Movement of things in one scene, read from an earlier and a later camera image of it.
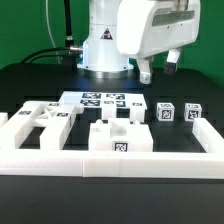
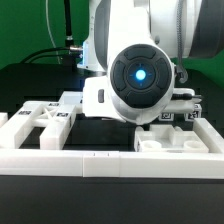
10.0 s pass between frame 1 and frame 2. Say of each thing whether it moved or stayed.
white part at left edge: stayed
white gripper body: moved
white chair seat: moved
